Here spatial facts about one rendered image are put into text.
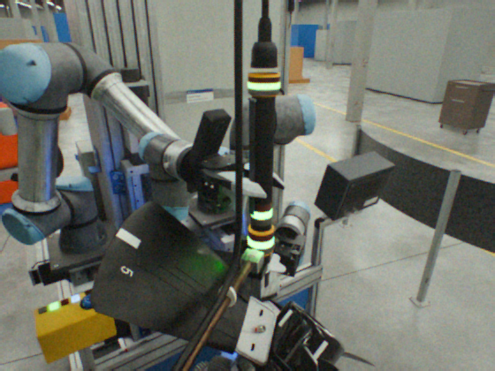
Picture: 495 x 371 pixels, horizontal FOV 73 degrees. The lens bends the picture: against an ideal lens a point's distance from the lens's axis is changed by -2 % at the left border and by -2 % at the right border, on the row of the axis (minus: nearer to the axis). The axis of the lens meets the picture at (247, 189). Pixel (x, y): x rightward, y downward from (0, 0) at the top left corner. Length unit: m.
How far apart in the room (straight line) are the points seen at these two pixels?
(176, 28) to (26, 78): 1.62
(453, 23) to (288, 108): 9.37
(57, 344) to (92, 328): 0.08
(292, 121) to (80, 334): 0.74
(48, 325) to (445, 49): 9.89
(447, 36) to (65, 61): 9.66
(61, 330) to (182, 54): 1.84
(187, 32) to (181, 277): 2.03
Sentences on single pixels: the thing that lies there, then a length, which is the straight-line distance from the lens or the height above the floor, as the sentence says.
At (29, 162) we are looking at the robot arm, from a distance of 0.96.
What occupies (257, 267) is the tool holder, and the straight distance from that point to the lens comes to 0.53.
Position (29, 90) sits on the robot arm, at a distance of 0.83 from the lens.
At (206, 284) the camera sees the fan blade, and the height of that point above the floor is 1.34.
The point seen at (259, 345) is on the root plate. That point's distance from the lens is 0.57.
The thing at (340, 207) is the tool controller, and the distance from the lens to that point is 1.25.
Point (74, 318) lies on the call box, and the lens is 0.93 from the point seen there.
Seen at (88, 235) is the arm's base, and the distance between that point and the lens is 1.19.
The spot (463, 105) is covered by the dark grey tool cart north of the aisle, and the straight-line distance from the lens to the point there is 7.30.
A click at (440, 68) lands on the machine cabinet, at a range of 10.16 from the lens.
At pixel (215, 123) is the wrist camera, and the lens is 0.55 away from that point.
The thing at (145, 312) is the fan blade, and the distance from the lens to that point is 0.46.
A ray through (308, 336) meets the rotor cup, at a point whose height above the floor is 1.25.
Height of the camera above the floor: 1.67
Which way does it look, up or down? 25 degrees down
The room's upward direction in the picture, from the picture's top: straight up
